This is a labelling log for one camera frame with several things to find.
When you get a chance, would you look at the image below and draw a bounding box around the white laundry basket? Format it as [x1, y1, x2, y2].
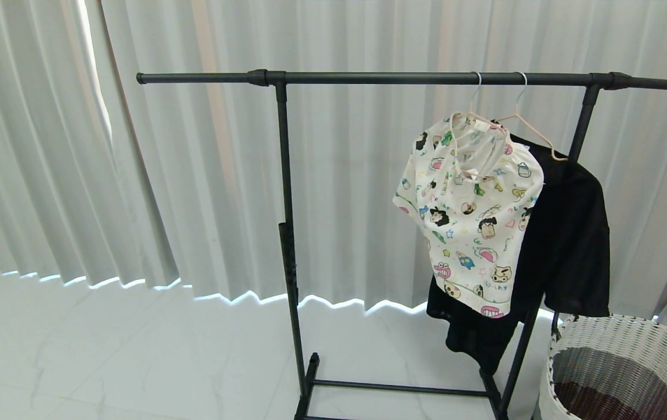
[539, 314, 667, 420]

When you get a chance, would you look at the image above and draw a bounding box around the cream printed garment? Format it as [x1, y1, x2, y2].
[393, 112, 545, 319]

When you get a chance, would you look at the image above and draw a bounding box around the pink clothes hanger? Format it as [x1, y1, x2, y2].
[494, 72, 569, 163]
[450, 72, 512, 183]

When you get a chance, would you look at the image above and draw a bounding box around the black garment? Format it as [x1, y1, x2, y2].
[426, 134, 612, 375]

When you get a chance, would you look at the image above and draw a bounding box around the white curtain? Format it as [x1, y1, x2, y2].
[0, 0, 667, 321]

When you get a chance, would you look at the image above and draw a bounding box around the black clothes rack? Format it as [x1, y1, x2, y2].
[136, 70, 667, 420]

